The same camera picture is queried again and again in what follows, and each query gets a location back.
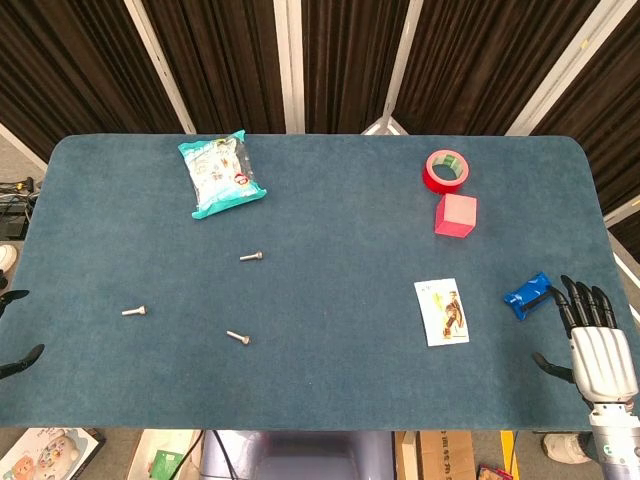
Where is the black floor equipment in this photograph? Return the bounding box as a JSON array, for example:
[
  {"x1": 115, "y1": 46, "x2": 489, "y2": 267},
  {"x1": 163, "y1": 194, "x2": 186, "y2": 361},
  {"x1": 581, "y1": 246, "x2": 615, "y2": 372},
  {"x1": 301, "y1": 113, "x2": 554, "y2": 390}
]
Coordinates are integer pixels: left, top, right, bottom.
[{"x1": 0, "y1": 177, "x2": 40, "y2": 241}]

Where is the red tape roll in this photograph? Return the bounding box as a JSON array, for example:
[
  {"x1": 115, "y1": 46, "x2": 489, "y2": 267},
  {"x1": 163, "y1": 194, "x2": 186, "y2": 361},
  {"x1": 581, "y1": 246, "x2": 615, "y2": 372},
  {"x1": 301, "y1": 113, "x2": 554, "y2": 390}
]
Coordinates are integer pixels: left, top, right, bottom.
[{"x1": 422, "y1": 148, "x2": 471, "y2": 195}]

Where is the yellow strip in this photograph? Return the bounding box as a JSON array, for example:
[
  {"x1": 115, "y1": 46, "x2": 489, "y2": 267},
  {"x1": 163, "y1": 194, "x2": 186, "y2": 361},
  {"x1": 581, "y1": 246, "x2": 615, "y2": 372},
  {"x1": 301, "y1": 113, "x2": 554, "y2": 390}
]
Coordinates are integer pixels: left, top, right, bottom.
[{"x1": 499, "y1": 430, "x2": 519, "y2": 479}]

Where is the blue foil packet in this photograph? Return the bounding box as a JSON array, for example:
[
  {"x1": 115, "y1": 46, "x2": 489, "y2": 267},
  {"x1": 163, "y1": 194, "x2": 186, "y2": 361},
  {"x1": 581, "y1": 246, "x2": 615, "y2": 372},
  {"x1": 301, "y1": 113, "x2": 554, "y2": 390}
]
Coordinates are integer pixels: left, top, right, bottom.
[{"x1": 502, "y1": 271, "x2": 558, "y2": 322}]

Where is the white partition frame beam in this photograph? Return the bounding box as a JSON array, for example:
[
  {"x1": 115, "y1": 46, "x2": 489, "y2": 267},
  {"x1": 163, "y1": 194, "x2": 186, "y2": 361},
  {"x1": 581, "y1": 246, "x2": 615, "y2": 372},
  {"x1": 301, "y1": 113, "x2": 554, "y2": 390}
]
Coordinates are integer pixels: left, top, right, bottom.
[
  {"x1": 610, "y1": 244, "x2": 640, "y2": 281},
  {"x1": 0, "y1": 122, "x2": 49, "y2": 171},
  {"x1": 602, "y1": 196, "x2": 640, "y2": 229}
]

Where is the black base cable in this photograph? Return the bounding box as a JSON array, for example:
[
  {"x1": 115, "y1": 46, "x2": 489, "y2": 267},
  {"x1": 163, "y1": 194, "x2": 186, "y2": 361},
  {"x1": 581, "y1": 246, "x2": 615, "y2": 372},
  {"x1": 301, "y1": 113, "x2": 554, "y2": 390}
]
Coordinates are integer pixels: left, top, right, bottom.
[{"x1": 212, "y1": 429, "x2": 236, "y2": 480}]

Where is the white open box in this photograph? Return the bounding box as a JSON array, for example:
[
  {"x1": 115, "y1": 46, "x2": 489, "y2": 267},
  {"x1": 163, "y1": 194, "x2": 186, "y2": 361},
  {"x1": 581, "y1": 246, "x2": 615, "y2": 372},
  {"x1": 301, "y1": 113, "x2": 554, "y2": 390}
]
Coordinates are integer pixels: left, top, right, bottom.
[{"x1": 127, "y1": 429, "x2": 201, "y2": 480}]

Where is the blue felt table mat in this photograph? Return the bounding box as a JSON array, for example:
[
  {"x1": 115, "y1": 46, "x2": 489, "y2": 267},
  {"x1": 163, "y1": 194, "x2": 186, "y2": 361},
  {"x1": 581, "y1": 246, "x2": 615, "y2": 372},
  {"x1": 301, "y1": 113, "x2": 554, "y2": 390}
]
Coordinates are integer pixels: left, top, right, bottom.
[{"x1": 0, "y1": 133, "x2": 623, "y2": 432}]

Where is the green small packet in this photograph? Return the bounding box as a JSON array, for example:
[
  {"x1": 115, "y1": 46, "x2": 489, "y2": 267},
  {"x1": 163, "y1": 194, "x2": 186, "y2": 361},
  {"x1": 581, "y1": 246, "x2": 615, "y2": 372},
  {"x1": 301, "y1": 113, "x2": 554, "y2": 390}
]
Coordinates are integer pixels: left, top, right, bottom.
[{"x1": 149, "y1": 449, "x2": 177, "y2": 474}]

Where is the dark brown pleated curtain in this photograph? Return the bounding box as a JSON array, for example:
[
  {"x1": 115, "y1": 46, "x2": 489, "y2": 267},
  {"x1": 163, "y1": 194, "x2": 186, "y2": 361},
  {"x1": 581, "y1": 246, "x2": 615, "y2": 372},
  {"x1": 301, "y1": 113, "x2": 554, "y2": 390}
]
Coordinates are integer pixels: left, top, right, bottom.
[
  {"x1": 0, "y1": 0, "x2": 182, "y2": 162},
  {"x1": 529, "y1": 0, "x2": 640, "y2": 214},
  {"x1": 394, "y1": 0, "x2": 600, "y2": 137},
  {"x1": 301, "y1": 0, "x2": 412, "y2": 135},
  {"x1": 141, "y1": 0, "x2": 287, "y2": 135}
]

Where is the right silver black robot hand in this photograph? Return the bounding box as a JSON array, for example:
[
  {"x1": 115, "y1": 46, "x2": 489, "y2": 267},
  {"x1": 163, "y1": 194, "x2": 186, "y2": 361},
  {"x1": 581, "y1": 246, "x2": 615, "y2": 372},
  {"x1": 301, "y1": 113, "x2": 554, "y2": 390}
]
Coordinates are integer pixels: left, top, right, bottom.
[{"x1": 532, "y1": 274, "x2": 640, "y2": 404}]

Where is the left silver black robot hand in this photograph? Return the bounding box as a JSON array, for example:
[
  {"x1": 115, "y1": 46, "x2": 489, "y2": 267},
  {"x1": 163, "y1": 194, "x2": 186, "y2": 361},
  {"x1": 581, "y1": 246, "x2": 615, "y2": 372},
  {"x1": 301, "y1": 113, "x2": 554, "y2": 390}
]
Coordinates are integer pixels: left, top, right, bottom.
[{"x1": 0, "y1": 288, "x2": 45, "y2": 380}]

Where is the pink cube block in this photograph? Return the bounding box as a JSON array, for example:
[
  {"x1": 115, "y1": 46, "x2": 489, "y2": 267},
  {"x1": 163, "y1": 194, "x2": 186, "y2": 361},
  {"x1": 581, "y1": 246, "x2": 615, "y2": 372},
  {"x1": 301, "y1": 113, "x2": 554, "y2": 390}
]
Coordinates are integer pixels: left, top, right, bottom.
[{"x1": 433, "y1": 193, "x2": 478, "y2": 237}]

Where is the colourful cartoon print box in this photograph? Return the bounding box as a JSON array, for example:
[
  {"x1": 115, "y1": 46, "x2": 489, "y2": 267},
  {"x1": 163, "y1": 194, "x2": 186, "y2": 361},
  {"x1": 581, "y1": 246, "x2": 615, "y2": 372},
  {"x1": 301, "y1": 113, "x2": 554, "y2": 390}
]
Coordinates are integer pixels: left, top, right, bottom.
[{"x1": 0, "y1": 427, "x2": 107, "y2": 480}]

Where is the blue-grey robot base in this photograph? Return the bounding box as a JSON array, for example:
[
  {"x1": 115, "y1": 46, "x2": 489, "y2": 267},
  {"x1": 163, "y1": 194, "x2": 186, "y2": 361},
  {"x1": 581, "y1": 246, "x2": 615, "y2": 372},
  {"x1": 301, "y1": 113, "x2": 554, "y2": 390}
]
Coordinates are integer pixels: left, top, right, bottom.
[{"x1": 199, "y1": 429, "x2": 396, "y2": 480}]

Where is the white partition frame post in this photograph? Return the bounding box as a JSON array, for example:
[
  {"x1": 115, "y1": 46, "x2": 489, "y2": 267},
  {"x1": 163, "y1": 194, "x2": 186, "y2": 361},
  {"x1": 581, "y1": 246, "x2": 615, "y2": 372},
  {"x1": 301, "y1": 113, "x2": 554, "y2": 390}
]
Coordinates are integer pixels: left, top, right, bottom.
[
  {"x1": 359, "y1": 0, "x2": 425, "y2": 137},
  {"x1": 273, "y1": 0, "x2": 306, "y2": 134},
  {"x1": 504, "y1": 0, "x2": 626, "y2": 137},
  {"x1": 123, "y1": 0, "x2": 197, "y2": 135}
]

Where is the teal snack bag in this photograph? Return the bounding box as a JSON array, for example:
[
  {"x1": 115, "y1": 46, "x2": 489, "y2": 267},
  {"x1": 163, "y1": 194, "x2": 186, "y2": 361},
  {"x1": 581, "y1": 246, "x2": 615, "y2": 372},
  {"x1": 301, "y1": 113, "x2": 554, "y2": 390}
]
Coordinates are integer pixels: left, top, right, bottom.
[{"x1": 178, "y1": 129, "x2": 268, "y2": 220}]

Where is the white picture card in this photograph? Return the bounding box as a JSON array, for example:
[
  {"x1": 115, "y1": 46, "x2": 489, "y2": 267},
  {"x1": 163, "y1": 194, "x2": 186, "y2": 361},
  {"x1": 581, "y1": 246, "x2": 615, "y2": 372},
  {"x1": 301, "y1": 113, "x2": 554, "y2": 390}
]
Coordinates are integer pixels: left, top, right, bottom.
[{"x1": 413, "y1": 277, "x2": 471, "y2": 347}]

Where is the brown cardboard box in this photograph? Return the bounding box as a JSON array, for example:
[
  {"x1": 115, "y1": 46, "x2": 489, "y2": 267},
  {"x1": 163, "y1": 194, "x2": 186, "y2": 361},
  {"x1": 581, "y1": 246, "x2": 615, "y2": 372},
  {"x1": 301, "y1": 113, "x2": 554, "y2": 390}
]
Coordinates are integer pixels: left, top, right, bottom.
[{"x1": 394, "y1": 430, "x2": 476, "y2": 480}]

